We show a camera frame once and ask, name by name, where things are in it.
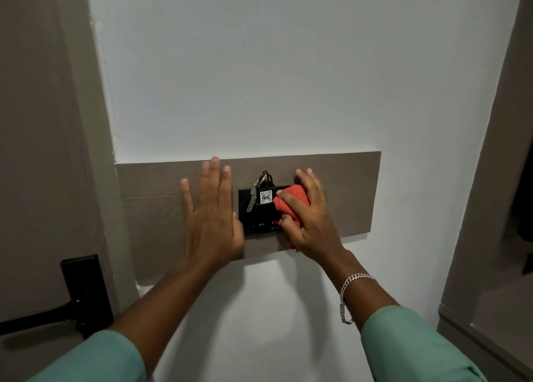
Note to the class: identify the person's right hand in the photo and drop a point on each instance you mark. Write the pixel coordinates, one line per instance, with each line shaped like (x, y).
(316, 227)

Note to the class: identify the person's left hand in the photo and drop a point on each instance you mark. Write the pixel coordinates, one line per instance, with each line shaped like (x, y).
(212, 227)

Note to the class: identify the person's right thumb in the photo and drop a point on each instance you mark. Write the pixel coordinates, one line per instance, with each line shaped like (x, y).
(290, 228)

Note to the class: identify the person's right middle finger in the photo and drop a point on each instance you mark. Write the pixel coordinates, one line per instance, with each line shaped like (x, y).
(311, 186)

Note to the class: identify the person's left thumb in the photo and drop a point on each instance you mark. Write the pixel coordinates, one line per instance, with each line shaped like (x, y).
(239, 231)

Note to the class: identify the person's left little finger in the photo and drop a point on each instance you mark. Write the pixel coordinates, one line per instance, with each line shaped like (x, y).
(187, 198)

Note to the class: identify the person's left middle finger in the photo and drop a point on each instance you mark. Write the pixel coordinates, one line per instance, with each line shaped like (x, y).
(215, 183)

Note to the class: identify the red cleaning cloth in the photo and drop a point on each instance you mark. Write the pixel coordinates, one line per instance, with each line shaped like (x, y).
(296, 194)

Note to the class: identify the person's right forearm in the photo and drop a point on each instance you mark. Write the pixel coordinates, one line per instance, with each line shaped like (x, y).
(360, 286)

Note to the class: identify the person's left forearm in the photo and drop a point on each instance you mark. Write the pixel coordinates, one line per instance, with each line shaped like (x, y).
(166, 306)

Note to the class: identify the black key tag white label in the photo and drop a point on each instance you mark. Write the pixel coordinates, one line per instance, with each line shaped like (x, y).
(264, 209)

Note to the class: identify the silver key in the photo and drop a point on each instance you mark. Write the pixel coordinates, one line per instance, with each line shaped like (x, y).
(251, 200)

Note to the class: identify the grey-brown door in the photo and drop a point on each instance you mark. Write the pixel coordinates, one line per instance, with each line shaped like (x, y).
(33, 144)

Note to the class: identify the green right shirt sleeve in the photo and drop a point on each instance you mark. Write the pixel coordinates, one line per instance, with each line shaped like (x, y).
(412, 348)

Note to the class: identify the green shirt sleeve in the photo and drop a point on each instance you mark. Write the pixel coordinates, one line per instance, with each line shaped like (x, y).
(412, 348)
(95, 359)

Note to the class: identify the green left shirt sleeve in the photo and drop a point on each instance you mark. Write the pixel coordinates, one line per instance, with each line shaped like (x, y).
(95, 359)

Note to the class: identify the black wall key holder plate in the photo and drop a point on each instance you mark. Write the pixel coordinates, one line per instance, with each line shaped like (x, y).
(246, 227)

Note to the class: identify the grey-brown wooden wall panel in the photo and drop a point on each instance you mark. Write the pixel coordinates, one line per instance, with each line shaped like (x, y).
(158, 211)

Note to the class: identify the grey-brown door frame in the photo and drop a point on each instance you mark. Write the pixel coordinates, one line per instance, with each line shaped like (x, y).
(93, 144)

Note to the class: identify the grey-brown doorway frame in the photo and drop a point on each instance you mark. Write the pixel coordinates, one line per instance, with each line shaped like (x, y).
(483, 227)

